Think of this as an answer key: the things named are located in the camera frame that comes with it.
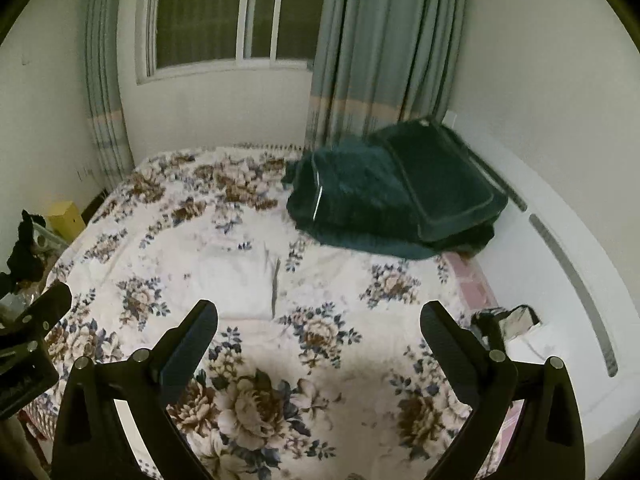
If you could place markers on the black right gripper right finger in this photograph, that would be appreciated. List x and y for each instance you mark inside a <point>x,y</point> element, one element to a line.
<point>547,442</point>

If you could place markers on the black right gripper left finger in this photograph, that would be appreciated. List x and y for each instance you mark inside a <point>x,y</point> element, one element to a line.
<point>90,440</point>

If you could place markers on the white knit garment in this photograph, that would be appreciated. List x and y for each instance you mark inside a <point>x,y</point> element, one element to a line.
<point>240,283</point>

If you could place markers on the black clothing pile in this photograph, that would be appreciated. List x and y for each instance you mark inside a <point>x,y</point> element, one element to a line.
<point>24,263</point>

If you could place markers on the small dark item on headboard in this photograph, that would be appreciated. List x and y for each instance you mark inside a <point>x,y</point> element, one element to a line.
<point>495,326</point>

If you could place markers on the yellow box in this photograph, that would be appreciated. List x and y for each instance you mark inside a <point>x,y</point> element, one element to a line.
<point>65,220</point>

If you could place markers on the white curved headboard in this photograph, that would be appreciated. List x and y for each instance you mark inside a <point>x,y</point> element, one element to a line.
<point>544,256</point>

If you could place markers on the floral bed blanket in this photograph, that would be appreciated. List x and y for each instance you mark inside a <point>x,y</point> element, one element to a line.
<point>318,369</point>

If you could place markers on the dark green folded blanket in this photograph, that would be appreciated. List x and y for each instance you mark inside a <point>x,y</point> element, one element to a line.
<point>409,190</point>

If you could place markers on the grey-green curtain left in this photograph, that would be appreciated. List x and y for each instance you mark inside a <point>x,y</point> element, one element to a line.
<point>105,116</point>

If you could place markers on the grey-green curtain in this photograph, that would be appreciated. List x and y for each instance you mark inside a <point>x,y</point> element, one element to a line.
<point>380,62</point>
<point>105,116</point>

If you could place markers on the grey-green curtain right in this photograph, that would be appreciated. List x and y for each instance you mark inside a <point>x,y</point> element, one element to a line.
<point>380,62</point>

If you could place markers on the window with white frame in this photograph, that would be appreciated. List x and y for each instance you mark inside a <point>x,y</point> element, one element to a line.
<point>184,37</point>

